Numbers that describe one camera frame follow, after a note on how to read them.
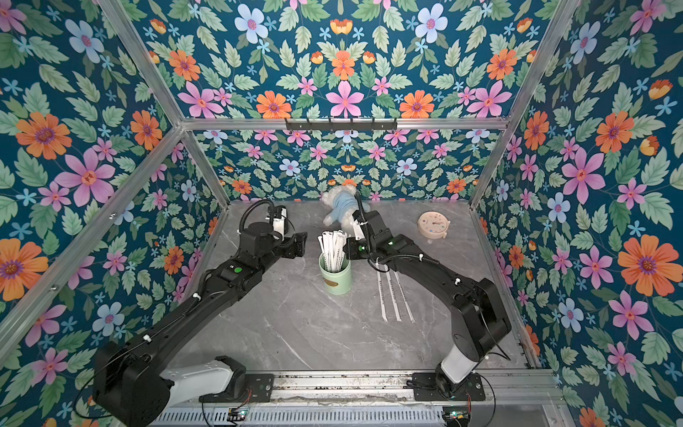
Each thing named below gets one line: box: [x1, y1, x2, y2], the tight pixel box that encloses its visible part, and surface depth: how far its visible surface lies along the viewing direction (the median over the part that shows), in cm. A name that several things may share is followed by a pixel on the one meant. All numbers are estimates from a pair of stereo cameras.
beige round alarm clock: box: [416, 209, 451, 240], surface depth 112 cm
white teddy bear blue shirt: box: [321, 185, 371, 234], surface depth 110 cm
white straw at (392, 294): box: [384, 264, 402, 323], surface depth 92 cm
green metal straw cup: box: [318, 252, 353, 296], surface depth 87 cm
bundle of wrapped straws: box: [317, 230, 348, 273], surface depth 86 cm
